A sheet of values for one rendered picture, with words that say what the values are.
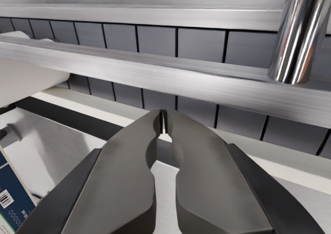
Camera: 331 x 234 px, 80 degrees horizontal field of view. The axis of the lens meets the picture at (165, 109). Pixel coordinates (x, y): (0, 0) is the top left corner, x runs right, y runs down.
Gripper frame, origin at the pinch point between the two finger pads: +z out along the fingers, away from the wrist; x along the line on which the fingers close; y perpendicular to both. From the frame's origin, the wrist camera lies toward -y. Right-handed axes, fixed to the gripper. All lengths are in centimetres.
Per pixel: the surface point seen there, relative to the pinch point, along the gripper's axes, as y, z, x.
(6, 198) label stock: 30.5, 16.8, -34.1
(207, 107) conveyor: 2.2, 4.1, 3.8
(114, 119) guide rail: 3.7, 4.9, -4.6
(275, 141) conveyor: 3.8, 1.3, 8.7
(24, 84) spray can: 0.8, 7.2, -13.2
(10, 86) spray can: 0.5, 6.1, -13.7
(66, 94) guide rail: 3.0, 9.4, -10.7
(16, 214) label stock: 35, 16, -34
